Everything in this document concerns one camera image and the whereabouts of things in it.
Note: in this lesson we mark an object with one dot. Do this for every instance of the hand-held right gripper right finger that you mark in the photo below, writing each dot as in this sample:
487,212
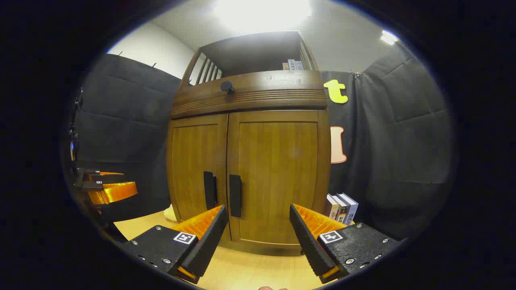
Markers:
310,245

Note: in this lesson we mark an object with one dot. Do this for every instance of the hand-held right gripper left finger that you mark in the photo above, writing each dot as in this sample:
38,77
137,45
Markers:
207,245

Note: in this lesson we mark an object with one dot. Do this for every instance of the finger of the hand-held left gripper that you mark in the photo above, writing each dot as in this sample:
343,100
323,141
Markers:
109,177
117,191

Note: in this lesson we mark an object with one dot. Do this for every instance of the wooden cabinet door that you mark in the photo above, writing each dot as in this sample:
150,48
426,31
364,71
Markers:
278,161
193,153

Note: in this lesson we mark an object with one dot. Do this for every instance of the wooden double-door shoe cabinet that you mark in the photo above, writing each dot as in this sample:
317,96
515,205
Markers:
258,102

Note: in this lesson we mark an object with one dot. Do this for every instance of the black round cabinet knob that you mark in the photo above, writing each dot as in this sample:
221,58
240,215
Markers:
227,85

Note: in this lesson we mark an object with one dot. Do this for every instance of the white brown book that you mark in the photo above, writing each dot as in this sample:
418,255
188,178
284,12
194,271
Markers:
330,207

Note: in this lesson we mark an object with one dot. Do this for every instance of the dark cover book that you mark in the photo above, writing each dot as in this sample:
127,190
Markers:
341,209

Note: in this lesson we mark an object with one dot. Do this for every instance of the white blue book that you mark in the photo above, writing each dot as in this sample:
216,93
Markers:
351,209

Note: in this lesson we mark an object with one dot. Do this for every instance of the black backdrop cloth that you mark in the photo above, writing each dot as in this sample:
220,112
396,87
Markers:
125,121

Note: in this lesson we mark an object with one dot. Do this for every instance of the small ceiling light panel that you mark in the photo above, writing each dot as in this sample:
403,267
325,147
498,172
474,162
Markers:
389,37

